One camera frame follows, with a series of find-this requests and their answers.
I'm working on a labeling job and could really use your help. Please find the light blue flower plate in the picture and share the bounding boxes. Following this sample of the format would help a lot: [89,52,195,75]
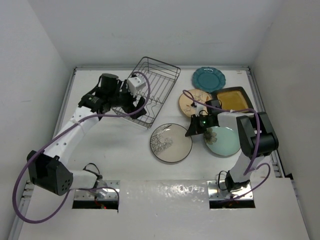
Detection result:
[203,126,241,157]

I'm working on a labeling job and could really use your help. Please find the tan bird plate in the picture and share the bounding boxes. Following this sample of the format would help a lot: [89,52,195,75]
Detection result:
[178,89,213,118]

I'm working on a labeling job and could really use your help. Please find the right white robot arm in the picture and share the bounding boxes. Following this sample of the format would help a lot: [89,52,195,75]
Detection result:
[185,100,279,193]

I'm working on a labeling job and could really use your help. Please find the black square amber plate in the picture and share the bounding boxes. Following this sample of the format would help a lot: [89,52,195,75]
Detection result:
[210,86,254,111]

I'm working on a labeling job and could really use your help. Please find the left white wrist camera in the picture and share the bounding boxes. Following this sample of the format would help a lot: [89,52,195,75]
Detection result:
[126,76,147,97]

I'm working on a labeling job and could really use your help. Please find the black wire dish rack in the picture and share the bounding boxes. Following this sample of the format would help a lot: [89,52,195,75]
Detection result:
[112,56,181,129]

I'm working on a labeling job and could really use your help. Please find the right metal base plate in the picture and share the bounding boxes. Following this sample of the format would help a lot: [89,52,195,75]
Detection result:
[207,180,254,201]

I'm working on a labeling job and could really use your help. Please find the teal scalloped plate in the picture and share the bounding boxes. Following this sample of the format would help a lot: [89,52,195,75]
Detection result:
[191,66,226,93]

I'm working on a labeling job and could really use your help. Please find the metal base plate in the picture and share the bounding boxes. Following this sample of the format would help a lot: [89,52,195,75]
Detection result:
[73,180,121,201]
[207,180,254,201]

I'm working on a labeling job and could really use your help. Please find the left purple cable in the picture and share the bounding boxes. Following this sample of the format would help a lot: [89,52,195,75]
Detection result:
[11,71,151,224]

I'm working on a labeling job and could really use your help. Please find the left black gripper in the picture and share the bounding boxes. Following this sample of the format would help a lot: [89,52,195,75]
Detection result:
[108,82,146,119]

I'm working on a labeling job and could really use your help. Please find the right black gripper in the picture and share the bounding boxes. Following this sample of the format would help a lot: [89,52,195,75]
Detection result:
[186,114,214,137]

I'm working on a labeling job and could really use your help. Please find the beige tree pattern plate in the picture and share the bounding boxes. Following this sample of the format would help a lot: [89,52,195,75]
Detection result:
[149,123,193,164]

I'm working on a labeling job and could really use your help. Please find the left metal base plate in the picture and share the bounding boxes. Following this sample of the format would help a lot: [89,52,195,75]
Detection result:
[73,180,121,201]

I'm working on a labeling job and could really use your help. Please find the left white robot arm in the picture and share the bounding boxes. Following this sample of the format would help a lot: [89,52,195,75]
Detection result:
[27,71,150,196]

